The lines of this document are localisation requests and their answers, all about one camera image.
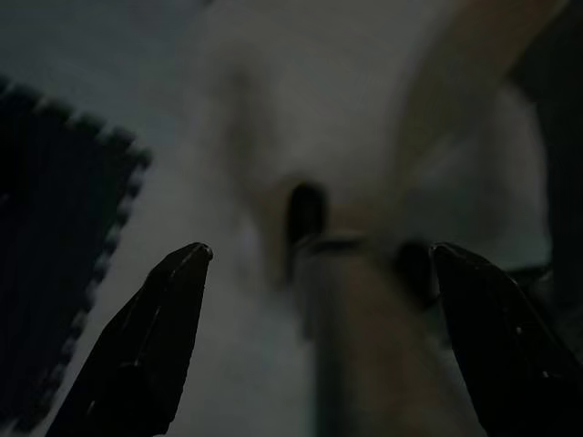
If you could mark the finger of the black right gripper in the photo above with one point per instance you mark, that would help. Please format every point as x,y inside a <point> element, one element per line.
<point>416,273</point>
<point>307,211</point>

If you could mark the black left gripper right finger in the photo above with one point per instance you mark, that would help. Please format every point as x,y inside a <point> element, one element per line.
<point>501,346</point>

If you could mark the dark jigsaw foam floor mat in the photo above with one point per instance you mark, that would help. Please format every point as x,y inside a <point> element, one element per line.
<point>54,227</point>

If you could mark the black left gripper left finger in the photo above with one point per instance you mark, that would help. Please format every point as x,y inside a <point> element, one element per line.
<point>136,355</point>

